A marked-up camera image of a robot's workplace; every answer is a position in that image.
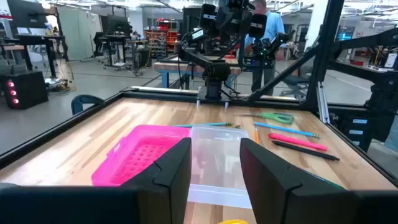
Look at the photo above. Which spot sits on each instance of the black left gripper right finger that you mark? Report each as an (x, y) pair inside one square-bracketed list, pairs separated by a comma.
[(273, 186)]

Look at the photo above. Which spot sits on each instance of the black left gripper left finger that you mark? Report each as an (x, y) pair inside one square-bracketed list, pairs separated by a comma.
[(168, 174)]

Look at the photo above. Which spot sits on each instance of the clear pencil box pink lid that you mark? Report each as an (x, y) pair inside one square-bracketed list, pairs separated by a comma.
[(140, 155)]

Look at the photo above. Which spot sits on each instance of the black pen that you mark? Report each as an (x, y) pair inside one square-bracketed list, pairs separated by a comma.
[(306, 150)]

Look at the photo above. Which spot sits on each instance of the pink pen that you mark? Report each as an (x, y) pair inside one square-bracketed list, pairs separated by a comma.
[(298, 142)]

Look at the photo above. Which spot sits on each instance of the orange pencil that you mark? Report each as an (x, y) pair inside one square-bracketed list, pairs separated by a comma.
[(256, 137)]

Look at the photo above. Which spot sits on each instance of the pale yellow highlighter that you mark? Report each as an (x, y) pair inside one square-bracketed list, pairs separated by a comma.
[(233, 222)]

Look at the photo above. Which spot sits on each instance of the green printed pencil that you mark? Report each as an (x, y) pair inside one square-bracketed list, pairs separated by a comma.
[(329, 181)]

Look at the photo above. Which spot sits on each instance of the blue pencil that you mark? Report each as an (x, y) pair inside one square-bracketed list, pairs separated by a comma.
[(286, 129)]

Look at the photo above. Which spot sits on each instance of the green scissors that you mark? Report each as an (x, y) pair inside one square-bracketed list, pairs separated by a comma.
[(280, 118)]

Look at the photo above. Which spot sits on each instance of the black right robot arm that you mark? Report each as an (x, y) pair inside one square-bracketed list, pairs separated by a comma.
[(214, 71)]

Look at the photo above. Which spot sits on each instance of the person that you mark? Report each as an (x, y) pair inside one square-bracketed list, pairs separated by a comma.
[(273, 21)]

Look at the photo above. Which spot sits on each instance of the dark office chair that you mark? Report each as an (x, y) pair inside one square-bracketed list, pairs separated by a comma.
[(293, 82)]

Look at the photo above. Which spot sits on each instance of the silver metal bar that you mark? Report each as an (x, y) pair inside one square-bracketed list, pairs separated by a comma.
[(323, 105)]

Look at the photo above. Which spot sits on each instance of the blue-legged workbench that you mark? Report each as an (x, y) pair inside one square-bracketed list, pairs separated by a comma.
[(174, 66)]

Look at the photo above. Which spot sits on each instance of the red parts shelf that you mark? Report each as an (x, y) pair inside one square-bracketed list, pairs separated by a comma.
[(171, 34)]

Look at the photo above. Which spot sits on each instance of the black machine stand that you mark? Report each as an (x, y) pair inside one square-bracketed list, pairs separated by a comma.
[(382, 90)]

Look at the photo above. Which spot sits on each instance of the black standing desk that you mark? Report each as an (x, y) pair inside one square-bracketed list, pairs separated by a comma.
[(118, 37), (40, 38)]

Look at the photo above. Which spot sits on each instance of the black monitor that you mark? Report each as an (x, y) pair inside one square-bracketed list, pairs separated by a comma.
[(26, 14), (119, 25)]

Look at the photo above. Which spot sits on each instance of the black computer tower red lights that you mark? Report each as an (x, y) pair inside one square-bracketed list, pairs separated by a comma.
[(28, 90)]

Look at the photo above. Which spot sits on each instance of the grey curtain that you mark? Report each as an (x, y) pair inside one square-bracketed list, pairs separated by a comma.
[(77, 31)]

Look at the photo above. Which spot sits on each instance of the black aluminium table frame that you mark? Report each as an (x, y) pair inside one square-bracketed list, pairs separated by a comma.
[(323, 62)]

